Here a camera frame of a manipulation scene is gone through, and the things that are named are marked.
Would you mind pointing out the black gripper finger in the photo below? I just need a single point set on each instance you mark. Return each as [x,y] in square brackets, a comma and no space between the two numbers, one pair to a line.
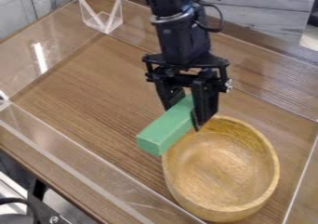
[205,103]
[169,93]

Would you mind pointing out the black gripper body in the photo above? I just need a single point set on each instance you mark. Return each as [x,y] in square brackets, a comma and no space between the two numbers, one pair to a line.
[171,76]

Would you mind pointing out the green rectangular block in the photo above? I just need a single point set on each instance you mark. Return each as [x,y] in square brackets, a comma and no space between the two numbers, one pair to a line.
[164,131]

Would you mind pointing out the brown wooden bowl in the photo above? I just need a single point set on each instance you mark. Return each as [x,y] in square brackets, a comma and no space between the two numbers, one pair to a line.
[221,170]

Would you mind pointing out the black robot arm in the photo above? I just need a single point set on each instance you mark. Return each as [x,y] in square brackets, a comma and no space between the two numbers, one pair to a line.
[179,21]

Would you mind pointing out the black metal table leg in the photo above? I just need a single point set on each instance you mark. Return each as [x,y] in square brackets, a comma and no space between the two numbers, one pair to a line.
[46,215]

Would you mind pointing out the clear acrylic corner bracket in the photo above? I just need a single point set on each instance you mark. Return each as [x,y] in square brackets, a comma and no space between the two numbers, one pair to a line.
[104,22]

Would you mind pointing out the clear acrylic front wall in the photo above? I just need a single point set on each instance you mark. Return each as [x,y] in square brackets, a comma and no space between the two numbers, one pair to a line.
[74,142]

